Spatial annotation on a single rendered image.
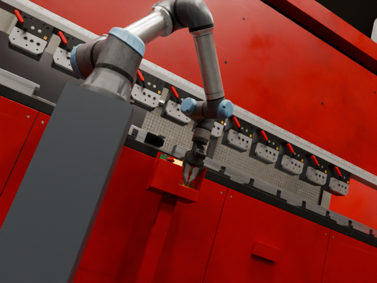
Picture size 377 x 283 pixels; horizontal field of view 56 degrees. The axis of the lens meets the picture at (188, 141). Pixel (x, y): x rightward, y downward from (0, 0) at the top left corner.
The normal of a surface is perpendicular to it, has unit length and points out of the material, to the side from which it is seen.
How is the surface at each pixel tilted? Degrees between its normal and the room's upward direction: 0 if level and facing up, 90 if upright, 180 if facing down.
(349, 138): 90
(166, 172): 90
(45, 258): 90
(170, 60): 90
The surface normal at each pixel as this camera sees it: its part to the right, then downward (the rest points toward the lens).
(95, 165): 0.19, -0.24
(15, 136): 0.42, -0.14
